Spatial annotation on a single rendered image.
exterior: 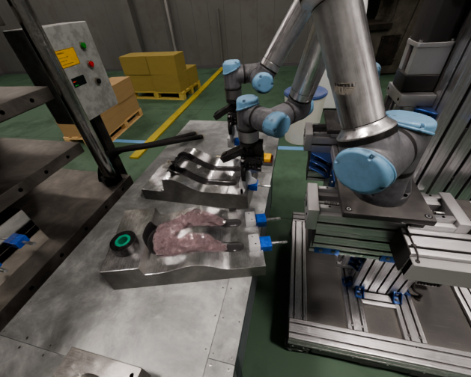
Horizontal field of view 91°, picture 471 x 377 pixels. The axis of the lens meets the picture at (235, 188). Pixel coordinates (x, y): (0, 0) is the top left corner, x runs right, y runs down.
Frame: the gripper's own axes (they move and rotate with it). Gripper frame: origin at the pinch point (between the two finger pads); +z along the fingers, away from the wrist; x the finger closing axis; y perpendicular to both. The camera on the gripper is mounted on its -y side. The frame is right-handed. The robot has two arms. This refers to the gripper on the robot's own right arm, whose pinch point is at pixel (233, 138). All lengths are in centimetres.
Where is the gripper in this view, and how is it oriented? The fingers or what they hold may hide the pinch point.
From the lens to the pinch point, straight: 121.5
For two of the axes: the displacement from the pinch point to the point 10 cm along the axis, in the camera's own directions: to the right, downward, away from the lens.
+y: 9.7, 0.9, -2.2
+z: 0.7, 7.6, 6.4
